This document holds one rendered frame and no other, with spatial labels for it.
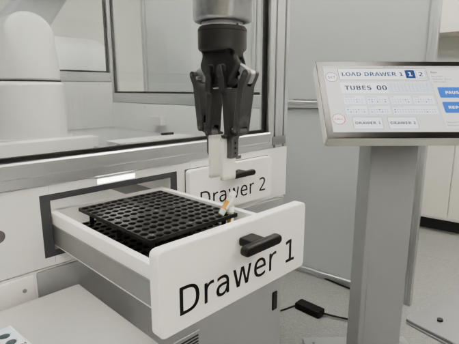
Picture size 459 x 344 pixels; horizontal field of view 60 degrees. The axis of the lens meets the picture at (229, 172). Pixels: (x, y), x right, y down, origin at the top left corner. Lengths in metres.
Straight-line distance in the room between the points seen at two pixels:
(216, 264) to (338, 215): 1.85
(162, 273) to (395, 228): 1.15
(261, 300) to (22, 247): 0.72
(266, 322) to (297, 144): 1.32
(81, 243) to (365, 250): 1.07
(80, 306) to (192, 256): 0.29
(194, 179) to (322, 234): 1.61
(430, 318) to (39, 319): 0.59
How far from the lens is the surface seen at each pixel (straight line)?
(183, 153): 0.89
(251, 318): 1.23
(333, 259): 2.45
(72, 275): 0.81
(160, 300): 0.48
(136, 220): 0.66
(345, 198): 2.30
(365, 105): 1.35
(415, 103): 1.42
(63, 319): 0.70
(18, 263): 0.77
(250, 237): 0.54
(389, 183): 1.46
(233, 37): 0.61
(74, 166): 0.76
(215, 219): 0.65
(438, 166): 3.45
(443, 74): 1.55
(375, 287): 1.58
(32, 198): 0.74
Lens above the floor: 1.11
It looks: 12 degrees down
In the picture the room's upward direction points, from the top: straight up
